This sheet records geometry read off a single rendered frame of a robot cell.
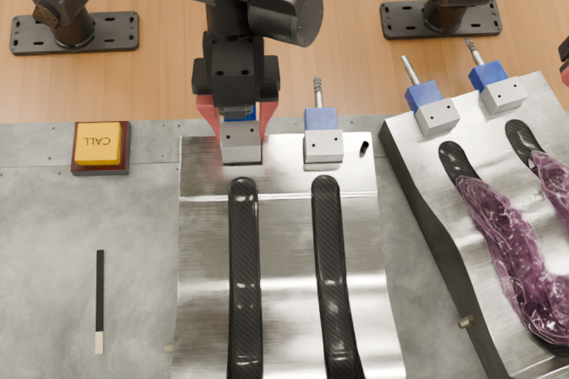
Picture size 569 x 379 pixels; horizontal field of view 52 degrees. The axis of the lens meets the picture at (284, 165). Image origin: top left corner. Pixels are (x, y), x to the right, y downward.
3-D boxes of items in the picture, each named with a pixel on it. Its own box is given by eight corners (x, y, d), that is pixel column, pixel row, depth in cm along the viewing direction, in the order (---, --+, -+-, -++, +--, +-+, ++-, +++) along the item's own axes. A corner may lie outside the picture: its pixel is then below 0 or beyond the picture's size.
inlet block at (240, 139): (222, 77, 83) (218, 57, 78) (256, 76, 83) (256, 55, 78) (223, 163, 78) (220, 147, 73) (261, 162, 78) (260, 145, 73)
